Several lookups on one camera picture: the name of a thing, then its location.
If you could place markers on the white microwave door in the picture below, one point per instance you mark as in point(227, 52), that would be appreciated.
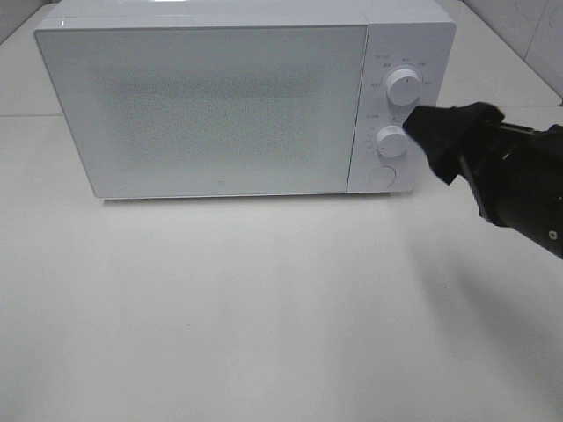
point(209, 112)

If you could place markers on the upper white power knob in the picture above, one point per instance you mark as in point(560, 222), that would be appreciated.
point(403, 86)

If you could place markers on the white timer knob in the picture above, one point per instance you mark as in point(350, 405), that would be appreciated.
point(390, 141)

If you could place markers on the white microwave oven body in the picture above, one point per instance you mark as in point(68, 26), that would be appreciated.
point(416, 34)

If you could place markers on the round white door button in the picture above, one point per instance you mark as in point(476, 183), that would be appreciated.
point(382, 178)

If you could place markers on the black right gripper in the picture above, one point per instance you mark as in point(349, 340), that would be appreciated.
point(515, 172)

